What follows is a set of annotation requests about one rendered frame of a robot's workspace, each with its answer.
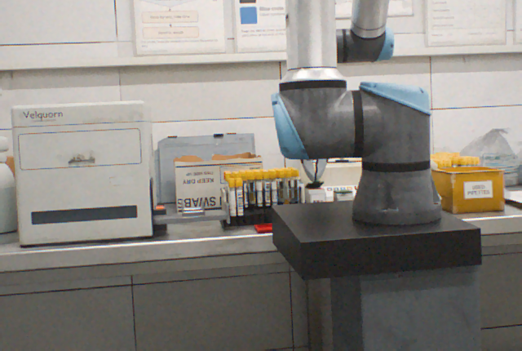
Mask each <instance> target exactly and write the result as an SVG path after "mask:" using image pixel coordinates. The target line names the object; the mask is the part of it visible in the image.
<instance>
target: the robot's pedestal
mask: <svg viewBox="0 0 522 351"><path fill-rule="evenodd" d="M330 294H331V313H332V333H333V351H481V341H480V320H481V313H480V265H475V266H465V267H455V268H445V269H427V270H417V271H407V272H397V273H379V274H369V275H359V276H349V277H339V278H330Z"/></svg>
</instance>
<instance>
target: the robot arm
mask: <svg viewBox="0 0 522 351"><path fill-rule="evenodd" d="M389 2H390V0H352V16H351V27H350V28H345V29H336V19H335V0H285V34H286V58H287V73H286V75H285V76H284V77H283V78H282V79H281V80H280V81H279V93H278V92H275V93H273V94H271V101H272V111H273V117H274V122H275V127H276V135H277V139H278V144H279V148H280V151H281V154H282V155H283V156H284V157H285V158H288V159H300V161H301V165H302V167H303V169H304V171H305V173H306V175H307V177H308V179H309V180H310V181H311V182H313V181H316V180H319V179H320V178H321V176H322V174H323V172H324V170H325V167H326V164H327V162H328V161H329V158H361V178H360V181H359V184H358V187H357V190H356V195H355V197H354V200H353V204H352V217H353V218H354V219H355V220H359V221H361V222H364V223H368V224H379V225H390V226H407V225H419V224H429V223H432V222H436V221H438V220H440V219H441V218H442V205H441V201H440V197H439V194H438V193H437V190H436V186H435V183H434V180H433V178H432V175H431V110H430V96H429V93H428V91H427V90H426V89H425V88H424V87H420V86H415V85H406V84H398V83H388V82H367V81H362V82H361V83H360V85H359V89H360V90H348V89H347V79H346V78H345V77H344V76H343V75H342V74H341V73H340V72H339V71H338V68H337V64H338V63H351V62H377V61H383V60H390V59H391V58H392V56H393V53H394V44H395V41H394V33H393V29H392V27H390V26H387V14H388V8H389ZM312 159H316V164H315V167H316V172H315V173H314V171H313V167H314V165H313V163H312Z"/></svg>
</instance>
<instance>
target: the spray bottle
mask: <svg viewBox="0 0 522 351"><path fill-rule="evenodd" d="M8 149H9V145H8V139H7V138H6V137H3V136H0V234H4V233H13V232H15V231H17V230H18V215H17V204H16V192H15V178H14V176H13V174H12V172H11V170H10V168H9V167H8V165H7V164H6V163H5V161H6V160H7V158H6V154H5V153H2V152H5V151H8Z"/></svg>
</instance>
